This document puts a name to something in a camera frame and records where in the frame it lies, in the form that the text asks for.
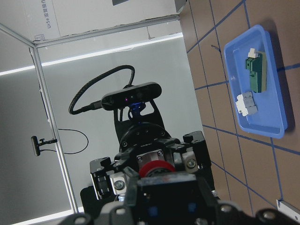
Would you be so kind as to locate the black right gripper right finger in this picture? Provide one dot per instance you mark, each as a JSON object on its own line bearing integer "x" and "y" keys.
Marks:
{"x": 230, "y": 213}

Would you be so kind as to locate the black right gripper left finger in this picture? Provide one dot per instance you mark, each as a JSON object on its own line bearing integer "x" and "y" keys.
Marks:
{"x": 112, "y": 213}

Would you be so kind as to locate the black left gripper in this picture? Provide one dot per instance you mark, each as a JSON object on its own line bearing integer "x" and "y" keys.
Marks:
{"x": 149, "y": 157}

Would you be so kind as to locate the blue plastic tray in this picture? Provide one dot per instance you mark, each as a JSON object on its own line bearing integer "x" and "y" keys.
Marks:
{"x": 270, "y": 120}

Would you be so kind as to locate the white circuit breaker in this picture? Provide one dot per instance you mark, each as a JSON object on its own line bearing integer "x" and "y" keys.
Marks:
{"x": 245, "y": 104}

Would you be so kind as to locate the green relay block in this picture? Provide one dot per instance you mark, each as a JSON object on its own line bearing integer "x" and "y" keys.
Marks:
{"x": 257, "y": 68}

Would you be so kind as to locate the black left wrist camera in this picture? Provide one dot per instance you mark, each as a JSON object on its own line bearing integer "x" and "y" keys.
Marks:
{"x": 131, "y": 95}

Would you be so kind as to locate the black external camera on frame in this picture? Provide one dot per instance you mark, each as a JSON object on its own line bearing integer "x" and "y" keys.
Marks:
{"x": 38, "y": 143}

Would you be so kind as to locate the aluminium frame post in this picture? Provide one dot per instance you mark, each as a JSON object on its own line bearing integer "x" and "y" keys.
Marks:
{"x": 49, "y": 111}

